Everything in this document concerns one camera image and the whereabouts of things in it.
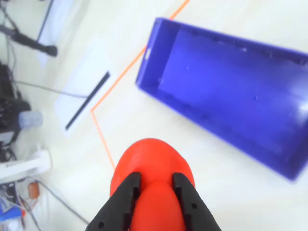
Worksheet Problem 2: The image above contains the clear plastic bottle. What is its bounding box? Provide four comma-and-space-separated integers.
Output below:
18, 110, 43, 129

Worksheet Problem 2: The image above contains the thick grey cable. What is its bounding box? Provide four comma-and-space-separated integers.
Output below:
36, 180, 90, 225

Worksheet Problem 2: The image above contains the black electronic device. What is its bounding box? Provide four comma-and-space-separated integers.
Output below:
0, 62, 32, 145

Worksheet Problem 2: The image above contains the white power strip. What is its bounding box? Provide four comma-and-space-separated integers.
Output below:
0, 149, 52, 181

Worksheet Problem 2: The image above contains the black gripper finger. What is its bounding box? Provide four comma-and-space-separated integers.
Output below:
85, 171, 142, 231
172, 172, 222, 231

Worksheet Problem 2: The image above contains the red rubber duck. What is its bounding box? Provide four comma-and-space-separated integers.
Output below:
109, 138, 196, 231

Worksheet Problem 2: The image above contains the blue rectangular plastic box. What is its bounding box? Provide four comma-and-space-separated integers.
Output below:
134, 17, 308, 182

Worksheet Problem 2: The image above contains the black tripod leg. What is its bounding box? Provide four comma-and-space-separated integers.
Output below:
0, 25, 58, 58

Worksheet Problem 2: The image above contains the plain white sheet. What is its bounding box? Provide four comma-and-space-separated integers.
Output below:
36, 0, 75, 68

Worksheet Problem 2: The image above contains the small blue tool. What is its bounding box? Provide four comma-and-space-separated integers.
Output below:
0, 208, 26, 222

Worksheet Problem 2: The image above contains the small orange connector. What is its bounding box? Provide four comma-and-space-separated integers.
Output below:
28, 182, 40, 199

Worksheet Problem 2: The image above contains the white paper with black stripe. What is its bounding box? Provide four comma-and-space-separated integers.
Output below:
54, 38, 118, 138

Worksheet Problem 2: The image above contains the orange tape strip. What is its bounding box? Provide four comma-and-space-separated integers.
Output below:
90, 0, 191, 112
90, 109, 116, 171

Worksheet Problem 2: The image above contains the thin grey cable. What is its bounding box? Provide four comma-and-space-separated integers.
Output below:
13, 80, 88, 99

